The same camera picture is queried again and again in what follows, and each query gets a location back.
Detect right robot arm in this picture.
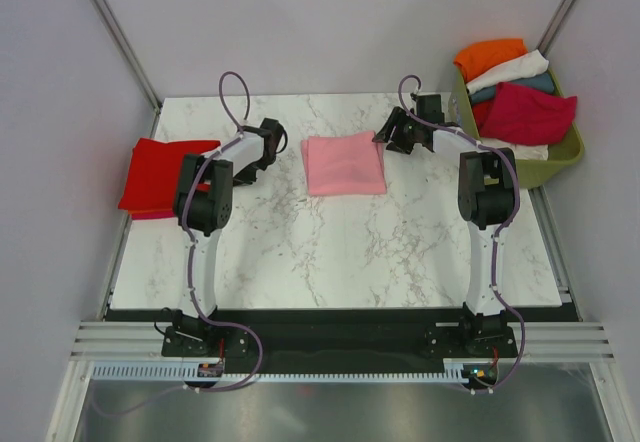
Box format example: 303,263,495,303
373,95,520,318

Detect white slotted cable duct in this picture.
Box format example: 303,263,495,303
91,357,501,383

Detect teal t-shirt in basket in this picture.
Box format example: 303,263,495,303
468,72,556,106

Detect aluminium frame post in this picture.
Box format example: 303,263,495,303
537,0,578,55
90,0,162,115

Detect pink t-shirt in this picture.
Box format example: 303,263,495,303
301,131,387,196

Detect white cloth basket bottom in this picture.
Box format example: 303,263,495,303
481,138,549,161

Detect left aluminium frame post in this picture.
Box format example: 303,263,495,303
90,0,162,115

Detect red t-shirt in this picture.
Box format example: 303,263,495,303
118,138,221,213
472,100,493,131

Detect orange t-shirt in basket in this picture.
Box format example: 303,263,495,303
453,38,528,82

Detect olive green plastic basket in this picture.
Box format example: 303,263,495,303
448,70,584,189

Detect red t-shirt in basket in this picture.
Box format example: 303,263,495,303
472,100,493,131

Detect white t-shirt in basket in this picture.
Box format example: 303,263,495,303
466,50,549,95

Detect crimson t-shirt in basket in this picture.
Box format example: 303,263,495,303
479,82,578,146

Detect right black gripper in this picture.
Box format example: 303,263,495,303
373,106,423,155

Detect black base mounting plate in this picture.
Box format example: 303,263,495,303
106,303,579,374

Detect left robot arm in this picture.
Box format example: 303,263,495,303
173,118,288,318

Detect right aluminium frame post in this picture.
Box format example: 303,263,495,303
537,0,578,55

